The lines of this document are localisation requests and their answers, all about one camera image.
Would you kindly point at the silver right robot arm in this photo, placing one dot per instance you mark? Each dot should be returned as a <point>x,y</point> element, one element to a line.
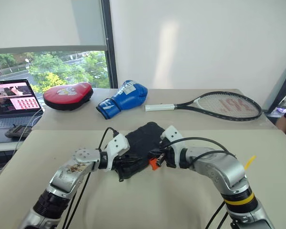
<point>219,167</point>

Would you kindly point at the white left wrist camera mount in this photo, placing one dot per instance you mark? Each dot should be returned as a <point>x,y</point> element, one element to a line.
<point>116,145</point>

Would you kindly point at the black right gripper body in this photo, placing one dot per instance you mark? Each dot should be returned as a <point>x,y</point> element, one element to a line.
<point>170,159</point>

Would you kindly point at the red black punch mitt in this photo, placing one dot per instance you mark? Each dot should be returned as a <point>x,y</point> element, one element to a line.
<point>66,95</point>

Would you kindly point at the yellow zip tie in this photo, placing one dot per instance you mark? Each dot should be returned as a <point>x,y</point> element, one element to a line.
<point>239,198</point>

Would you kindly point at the black cloth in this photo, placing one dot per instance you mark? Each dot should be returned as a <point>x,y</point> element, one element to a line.
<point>143,138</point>

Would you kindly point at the black tennis racket white grip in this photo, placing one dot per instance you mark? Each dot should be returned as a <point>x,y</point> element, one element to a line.
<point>200,105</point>

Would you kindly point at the white roller blind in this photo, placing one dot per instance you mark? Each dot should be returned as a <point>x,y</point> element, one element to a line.
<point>38,21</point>

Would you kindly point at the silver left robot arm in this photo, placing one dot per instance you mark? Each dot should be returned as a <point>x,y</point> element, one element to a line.
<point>66,171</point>

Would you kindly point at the open laptop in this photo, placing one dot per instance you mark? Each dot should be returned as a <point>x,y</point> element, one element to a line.
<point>12,100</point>

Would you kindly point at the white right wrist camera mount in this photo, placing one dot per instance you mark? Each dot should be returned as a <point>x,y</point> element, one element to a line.
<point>171,134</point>

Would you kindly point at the black handheld device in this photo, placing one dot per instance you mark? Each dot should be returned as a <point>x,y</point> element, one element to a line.
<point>17,131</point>

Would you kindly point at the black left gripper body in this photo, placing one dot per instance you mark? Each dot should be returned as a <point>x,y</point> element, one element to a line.
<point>125,161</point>

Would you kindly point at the slanted dark window frame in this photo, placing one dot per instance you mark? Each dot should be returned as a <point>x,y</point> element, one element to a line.
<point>278,83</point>

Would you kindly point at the blue boxing glove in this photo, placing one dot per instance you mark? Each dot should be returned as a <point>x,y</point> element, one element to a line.
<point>126,97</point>

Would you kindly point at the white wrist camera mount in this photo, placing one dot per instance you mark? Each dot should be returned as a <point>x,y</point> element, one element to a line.
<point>116,145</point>
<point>171,134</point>

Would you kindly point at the dark window frame post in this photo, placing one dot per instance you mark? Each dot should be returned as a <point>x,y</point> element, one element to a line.
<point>110,43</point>

